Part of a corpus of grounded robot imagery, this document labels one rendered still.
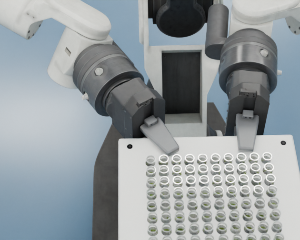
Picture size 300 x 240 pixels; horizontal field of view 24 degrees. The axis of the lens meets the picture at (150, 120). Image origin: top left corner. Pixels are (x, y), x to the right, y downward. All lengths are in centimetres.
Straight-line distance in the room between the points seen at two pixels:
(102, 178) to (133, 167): 109
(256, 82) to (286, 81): 151
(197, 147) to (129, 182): 11
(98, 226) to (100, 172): 18
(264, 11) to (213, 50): 10
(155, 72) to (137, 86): 45
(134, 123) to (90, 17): 20
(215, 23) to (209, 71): 33
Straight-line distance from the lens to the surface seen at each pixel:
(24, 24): 110
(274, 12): 110
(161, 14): 143
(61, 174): 225
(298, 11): 112
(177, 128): 146
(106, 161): 206
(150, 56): 143
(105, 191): 200
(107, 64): 102
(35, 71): 253
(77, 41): 106
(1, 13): 111
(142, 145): 96
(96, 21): 107
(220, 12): 114
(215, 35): 110
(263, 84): 100
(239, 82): 100
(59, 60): 110
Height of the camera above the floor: 186
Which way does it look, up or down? 52 degrees down
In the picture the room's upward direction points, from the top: straight up
